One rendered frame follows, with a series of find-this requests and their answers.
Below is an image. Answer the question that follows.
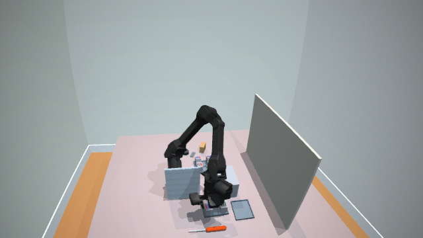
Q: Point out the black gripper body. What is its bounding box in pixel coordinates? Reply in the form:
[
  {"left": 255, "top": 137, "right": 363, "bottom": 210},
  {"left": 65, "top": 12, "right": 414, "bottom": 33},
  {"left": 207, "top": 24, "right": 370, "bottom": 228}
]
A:
[{"left": 189, "top": 187, "right": 231, "bottom": 206}]

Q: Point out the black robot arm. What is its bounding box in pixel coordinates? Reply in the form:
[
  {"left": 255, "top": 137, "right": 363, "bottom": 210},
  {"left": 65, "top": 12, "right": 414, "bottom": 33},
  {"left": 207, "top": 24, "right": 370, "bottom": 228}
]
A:
[{"left": 164, "top": 105, "right": 233, "bottom": 208}]

